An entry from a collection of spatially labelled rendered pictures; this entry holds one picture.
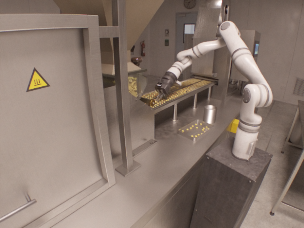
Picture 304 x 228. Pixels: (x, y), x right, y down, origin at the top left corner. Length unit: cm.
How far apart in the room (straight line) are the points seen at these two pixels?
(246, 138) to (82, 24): 70
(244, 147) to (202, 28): 104
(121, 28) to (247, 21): 465
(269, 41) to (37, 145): 487
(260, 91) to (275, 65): 423
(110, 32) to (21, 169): 42
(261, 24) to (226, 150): 435
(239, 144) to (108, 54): 65
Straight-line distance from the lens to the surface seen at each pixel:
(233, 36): 93
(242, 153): 82
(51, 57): 44
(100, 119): 50
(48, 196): 58
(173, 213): 84
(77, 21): 44
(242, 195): 83
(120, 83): 54
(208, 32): 149
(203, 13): 159
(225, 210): 94
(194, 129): 101
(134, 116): 73
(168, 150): 82
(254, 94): 70
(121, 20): 54
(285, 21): 496
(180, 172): 71
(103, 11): 60
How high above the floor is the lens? 127
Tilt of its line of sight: 24 degrees down
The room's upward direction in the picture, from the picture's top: straight up
